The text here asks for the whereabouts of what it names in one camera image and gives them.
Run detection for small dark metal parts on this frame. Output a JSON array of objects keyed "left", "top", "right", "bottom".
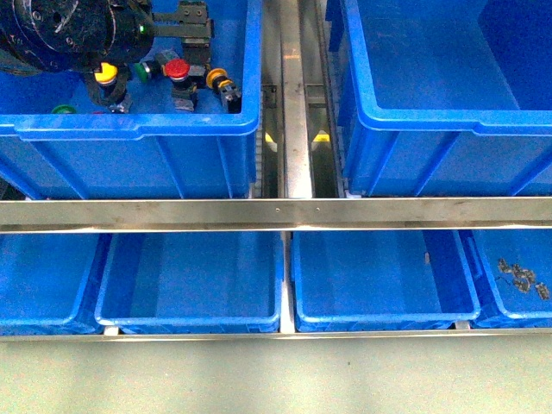
[{"left": 498, "top": 258, "right": 551, "bottom": 301}]

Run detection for green push button near front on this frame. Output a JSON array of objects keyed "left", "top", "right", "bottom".
[{"left": 51, "top": 104, "right": 78, "bottom": 115}]

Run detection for blue bin with buttons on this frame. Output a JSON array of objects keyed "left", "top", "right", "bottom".
[{"left": 1, "top": 1, "right": 263, "bottom": 200}]

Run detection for blue lower bin far right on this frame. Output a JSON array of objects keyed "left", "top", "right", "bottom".
[{"left": 459, "top": 229, "right": 551, "bottom": 329}]

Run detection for blue lower bin far left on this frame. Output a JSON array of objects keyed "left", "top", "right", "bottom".
[{"left": 1, "top": 234, "right": 111, "bottom": 336}]

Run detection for steel front shelf rail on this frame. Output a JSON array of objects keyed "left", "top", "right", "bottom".
[{"left": 1, "top": 197, "right": 551, "bottom": 234}]

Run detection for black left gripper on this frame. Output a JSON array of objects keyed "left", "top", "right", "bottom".
[{"left": 153, "top": 1, "right": 214, "bottom": 47}]

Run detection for yellow lying push button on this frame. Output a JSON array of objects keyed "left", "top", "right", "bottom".
[{"left": 206, "top": 68, "right": 242, "bottom": 114}]

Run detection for red mushroom push button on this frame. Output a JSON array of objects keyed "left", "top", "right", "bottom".
[{"left": 164, "top": 58, "right": 206, "bottom": 112}]

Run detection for yellow upright push button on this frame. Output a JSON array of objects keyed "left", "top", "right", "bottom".
[{"left": 93, "top": 62, "right": 132, "bottom": 114}]

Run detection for steel lower front rail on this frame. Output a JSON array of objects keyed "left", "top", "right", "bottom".
[{"left": 1, "top": 328, "right": 551, "bottom": 344}]

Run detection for steel centre divider rail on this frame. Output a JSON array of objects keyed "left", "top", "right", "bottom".
[{"left": 279, "top": 1, "right": 313, "bottom": 199}]

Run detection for green lying push button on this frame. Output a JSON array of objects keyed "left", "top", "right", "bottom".
[{"left": 134, "top": 49, "right": 179, "bottom": 83}]

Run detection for blue centre bin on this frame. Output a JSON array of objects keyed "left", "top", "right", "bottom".
[{"left": 325, "top": 1, "right": 551, "bottom": 197}]

